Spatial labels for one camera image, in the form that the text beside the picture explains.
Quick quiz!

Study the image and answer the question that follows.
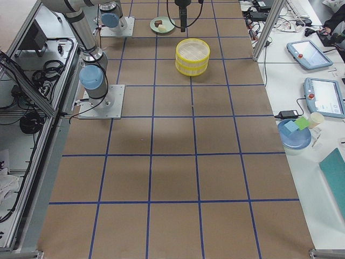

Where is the green cube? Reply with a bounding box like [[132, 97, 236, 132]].
[[294, 117, 310, 131]]

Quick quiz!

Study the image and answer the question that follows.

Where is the lower teach pendant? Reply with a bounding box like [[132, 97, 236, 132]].
[[303, 78, 344, 119]]

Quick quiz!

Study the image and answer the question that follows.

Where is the blue cube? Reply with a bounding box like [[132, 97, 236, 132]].
[[281, 120, 299, 136]]

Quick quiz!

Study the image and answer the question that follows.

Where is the aluminium side frame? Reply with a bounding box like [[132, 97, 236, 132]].
[[1, 1, 79, 253]]

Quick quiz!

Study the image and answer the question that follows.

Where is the white bun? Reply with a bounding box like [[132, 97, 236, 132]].
[[158, 24, 167, 33]]

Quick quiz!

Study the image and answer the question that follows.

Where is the dark red bun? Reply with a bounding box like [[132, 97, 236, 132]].
[[154, 19, 163, 28]]

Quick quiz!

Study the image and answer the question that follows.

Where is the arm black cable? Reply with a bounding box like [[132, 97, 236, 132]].
[[166, 0, 205, 30]]

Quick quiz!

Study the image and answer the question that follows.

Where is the beige cup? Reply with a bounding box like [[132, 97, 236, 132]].
[[308, 112, 325, 129]]

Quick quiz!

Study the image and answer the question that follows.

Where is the blue plate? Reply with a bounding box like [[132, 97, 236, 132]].
[[278, 119, 312, 150]]

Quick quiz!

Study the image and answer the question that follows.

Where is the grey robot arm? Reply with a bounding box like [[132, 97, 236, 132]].
[[42, 0, 109, 70], [96, 1, 193, 32]]

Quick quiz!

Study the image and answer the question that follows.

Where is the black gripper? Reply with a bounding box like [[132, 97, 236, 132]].
[[175, 0, 190, 32]]

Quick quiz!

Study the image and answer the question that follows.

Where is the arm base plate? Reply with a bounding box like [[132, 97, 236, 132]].
[[78, 85, 125, 119], [100, 16, 135, 38]]

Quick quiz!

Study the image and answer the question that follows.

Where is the teach pendant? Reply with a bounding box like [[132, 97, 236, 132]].
[[303, 78, 344, 119], [286, 40, 333, 70]]

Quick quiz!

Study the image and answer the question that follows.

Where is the black power adapter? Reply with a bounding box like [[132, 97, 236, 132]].
[[274, 110, 300, 120]]

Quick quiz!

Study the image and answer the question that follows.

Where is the aluminium frame post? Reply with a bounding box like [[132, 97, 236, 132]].
[[252, 0, 285, 62]]

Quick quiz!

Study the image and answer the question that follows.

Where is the light green plate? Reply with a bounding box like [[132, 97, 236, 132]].
[[149, 17, 175, 34]]

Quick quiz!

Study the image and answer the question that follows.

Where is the upper teach pendant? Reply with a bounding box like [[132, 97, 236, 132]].
[[286, 40, 333, 70]]

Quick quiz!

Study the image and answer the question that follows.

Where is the yellow steamer layer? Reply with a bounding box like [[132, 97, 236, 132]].
[[175, 59, 208, 77], [175, 38, 210, 66]]

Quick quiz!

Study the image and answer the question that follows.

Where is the teal folder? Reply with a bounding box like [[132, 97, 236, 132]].
[[319, 148, 344, 203]]

